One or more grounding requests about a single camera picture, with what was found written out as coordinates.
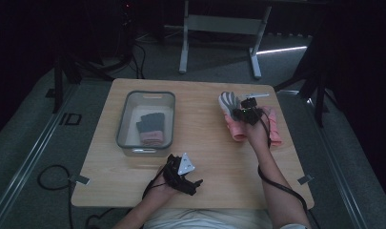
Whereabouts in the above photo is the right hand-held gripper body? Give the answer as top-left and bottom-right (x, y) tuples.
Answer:
(239, 93), (271, 126)

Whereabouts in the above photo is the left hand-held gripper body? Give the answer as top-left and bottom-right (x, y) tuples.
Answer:
(162, 152), (198, 197)

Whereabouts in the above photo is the pink glove with grey palm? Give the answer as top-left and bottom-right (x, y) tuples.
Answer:
(217, 91), (248, 143)

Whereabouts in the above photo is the grey glove with pink cuff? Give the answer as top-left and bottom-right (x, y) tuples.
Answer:
(138, 131), (166, 147)
(135, 112), (166, 141)

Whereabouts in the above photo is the pink glove with cartoon print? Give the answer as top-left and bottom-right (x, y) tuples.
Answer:
(262, 106), (283, 148)

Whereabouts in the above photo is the grey plastic bin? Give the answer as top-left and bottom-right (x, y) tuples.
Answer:
(115, 90), (176, 157)

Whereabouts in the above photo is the person's left hand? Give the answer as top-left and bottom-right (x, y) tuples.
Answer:
(147, 174), (182, 202)

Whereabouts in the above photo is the person's right hand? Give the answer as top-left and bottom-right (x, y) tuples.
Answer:
(243, 118), (273, 149)

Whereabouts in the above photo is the person's white clothing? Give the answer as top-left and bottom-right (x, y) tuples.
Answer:
(142, 208), (274, 229)

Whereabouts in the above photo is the white light strip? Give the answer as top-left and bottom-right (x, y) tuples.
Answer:
(256, 46), (308, 55)

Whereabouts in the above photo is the metal table clamp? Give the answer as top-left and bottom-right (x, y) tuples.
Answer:
(68, 174), (91, 186)
(296, 174), (315, 186)

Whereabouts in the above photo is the black tripod stand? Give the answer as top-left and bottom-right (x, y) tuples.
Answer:
(51, 56), (135, 115)

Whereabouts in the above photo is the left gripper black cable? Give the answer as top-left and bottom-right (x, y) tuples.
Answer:
(141, 165), (170, 200)

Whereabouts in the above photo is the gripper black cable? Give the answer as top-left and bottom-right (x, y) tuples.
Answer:
(256, 109), (322, 229)
(141, 165), (170, 200)

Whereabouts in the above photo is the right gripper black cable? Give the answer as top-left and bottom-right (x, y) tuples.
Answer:
(256, 109), (322, 229)

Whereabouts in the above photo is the white metal desk frame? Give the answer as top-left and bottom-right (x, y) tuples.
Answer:
(178, 0), (273, 80)

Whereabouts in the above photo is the black floor cable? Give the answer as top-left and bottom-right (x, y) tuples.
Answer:
(37, 164), (75, 229)
(84, 207), (134, 229)

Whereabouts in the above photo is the metal floor rail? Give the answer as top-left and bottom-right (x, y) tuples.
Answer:
(0, 84), (79, 229)
(275, 90), (370, 229)

